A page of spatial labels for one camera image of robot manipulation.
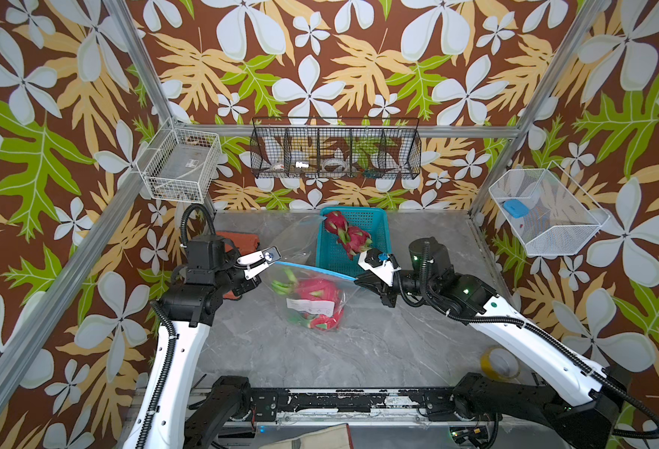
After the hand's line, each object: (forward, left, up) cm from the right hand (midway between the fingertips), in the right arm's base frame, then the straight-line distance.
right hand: (357, 276), depth 68 cm
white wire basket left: (+37, +54, +7) cm, 65 cm away
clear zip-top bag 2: (0, +12, -11) cm, 16 cm away
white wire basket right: (+22, -59, 0) cm, 63 cm away
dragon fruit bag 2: (+26, -2, -18) cm, 32 cm away
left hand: (+6, +27, +2) cm, 28 cm away
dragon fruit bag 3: (+33, +4, -16) cm, 37 cm away
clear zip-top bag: (+31, +20, -19) cm, 41 cm away
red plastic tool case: (+30, +39, -24) cm, 55 cm away
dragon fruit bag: (-4, +10, -19) cm, 22 cm away
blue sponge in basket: (+26, -51, -2) cm, 58 cm away
